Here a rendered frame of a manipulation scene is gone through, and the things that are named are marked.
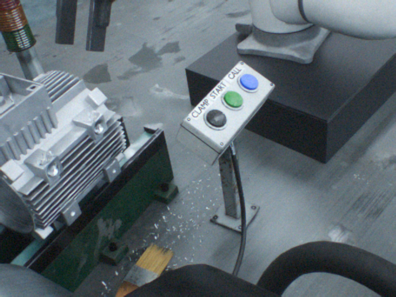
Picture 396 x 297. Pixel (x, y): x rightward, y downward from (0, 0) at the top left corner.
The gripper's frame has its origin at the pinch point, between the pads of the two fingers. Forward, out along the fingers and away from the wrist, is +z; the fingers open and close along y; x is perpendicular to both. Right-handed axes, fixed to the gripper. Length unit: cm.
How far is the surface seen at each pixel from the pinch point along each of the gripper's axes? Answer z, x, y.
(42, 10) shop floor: 11, 220, -259
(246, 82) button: 4.7, 16.0, 19.5
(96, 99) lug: 10.8, 3.7, 1.0
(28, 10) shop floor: 13, 217, -271
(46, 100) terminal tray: 10.8, -4.5, -1.0
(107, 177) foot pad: 23.0, 5.3, 3.5
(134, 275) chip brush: 39.7, 8.5, 9.0
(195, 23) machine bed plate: -2, 82, -32
